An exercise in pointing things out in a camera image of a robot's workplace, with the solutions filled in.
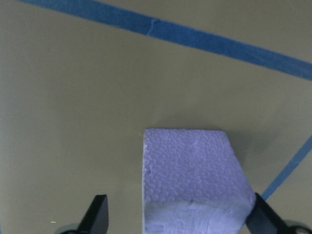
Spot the purple foam block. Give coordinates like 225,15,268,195
142,128,257,234

